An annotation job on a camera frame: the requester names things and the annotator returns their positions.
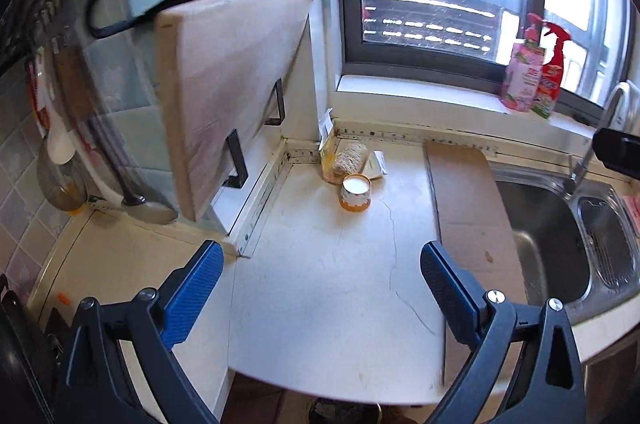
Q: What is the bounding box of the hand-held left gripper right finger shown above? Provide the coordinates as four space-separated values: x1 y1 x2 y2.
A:
421 242 588 424

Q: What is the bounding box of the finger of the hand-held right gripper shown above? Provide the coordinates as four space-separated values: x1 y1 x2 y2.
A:
594 128 640 179

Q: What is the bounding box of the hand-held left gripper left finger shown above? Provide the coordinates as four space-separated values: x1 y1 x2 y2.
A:
52 240 224 424

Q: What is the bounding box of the round waste bin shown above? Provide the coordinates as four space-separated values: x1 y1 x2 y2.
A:
307 396 383 424

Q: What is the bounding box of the steel faucet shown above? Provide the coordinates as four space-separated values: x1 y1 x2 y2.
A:
564 82 632 197

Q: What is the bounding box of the cardboard sheet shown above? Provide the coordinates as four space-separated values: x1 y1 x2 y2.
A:
424 140 531 387

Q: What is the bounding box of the steel ladle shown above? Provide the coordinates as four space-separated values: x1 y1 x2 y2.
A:
80 114 179 225

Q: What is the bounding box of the red spray bottle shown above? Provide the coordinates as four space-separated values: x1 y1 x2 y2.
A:
531 21 572 119

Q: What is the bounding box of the steel double sink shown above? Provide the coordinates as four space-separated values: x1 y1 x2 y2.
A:
492 164 640 327

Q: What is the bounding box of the pink dish soap bottle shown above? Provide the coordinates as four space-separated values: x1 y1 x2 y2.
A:
501 14 546 112

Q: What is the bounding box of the white orange tub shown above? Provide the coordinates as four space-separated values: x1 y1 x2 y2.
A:
339 174 372 213

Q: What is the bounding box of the white yellow sachet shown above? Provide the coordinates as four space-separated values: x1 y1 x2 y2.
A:
365 150 389 181

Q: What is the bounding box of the steel mesh strainer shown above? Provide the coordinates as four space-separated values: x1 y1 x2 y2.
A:
36 139 90 212

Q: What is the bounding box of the black wok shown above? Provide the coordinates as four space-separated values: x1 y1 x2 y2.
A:
0 274 58 424

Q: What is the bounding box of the white rice spoon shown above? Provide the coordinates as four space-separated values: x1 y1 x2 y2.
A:
47 104 78 165

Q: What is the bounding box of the wooden cutting board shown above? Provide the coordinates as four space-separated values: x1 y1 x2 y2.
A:
154 0 316 222

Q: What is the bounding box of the dark framed window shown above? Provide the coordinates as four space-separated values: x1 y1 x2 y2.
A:
340 0 640 125

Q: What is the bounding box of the wire drain basket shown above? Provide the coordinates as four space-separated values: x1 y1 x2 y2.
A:
577 199 640 289

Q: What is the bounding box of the red handled utensil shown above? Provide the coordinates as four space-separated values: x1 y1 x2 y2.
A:
25 58 53 129

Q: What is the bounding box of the wooden handled steel spatula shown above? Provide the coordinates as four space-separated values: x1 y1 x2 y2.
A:
52 46 96 119

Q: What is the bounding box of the black wall shelf with hooks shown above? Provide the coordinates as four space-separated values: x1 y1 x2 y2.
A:
0 0 68 69

